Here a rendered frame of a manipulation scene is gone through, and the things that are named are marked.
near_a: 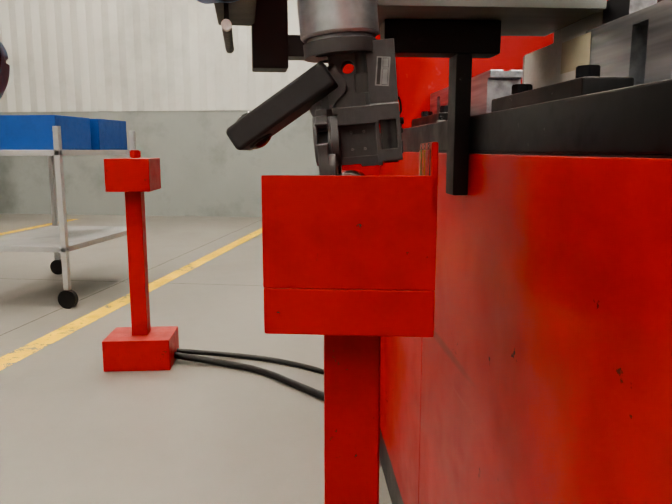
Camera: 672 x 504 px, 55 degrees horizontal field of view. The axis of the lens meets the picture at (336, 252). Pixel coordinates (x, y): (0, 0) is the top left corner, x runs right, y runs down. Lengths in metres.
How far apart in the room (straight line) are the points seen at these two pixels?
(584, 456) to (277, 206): 0.33
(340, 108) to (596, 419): 0.34
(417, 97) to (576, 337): 1.24
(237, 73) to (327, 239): 7.52
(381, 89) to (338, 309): 0.21
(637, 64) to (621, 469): 0.42
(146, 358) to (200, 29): 6.15
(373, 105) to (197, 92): 7.65
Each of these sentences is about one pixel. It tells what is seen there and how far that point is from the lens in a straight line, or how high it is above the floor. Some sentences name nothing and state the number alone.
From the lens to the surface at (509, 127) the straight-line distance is 0.70.
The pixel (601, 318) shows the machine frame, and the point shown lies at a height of 0.71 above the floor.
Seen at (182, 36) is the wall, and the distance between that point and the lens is 8.36.
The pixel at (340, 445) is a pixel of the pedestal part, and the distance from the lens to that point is 0.73.
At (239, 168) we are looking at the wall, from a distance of 8.05.
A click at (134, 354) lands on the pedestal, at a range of 2.57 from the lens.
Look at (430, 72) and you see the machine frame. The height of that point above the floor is 1.03.
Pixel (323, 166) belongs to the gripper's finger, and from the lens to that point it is 0.59.
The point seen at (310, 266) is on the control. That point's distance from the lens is 0.60.
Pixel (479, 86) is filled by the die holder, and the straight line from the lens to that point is 1.24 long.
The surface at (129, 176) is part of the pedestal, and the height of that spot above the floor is 0.74.
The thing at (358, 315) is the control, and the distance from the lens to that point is 0.60.
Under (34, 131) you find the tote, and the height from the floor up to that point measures 0.93.
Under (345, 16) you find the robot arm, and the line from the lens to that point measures 0.61.
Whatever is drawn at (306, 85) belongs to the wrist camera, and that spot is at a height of 0.89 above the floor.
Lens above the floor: 0.83
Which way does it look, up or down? 9 degrees down
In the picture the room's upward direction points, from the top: straight up
